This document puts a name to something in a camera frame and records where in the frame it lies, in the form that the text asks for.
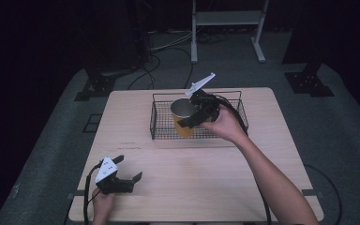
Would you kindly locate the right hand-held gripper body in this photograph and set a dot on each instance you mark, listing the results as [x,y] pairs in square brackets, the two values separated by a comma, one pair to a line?
[206,106]

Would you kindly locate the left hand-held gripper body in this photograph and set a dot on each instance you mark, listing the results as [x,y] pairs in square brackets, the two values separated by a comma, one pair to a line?
[107,175]

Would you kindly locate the yellow cup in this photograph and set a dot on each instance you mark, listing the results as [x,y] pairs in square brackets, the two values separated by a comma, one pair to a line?
[184,131]

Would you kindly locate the steel cup with wooden base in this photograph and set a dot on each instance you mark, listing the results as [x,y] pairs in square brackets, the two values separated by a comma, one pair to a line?
[182,108]

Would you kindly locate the person's right hand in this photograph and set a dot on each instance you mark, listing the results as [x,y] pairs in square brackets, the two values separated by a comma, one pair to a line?
[226,126]

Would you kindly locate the person's left hand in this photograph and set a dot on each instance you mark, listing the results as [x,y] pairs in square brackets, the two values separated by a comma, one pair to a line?
[103,204]

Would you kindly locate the black stand base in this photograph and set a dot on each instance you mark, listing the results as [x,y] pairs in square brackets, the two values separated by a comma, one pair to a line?
[307,82]
[98,85]

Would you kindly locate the white metal stand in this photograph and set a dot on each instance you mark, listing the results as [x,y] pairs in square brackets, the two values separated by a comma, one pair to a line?
[228,17]

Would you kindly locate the grey table crossbar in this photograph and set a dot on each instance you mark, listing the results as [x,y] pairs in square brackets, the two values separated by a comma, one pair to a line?
[312,192]

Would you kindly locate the black square floor frame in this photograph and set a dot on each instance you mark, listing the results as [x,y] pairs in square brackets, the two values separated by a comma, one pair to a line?
[92,123]

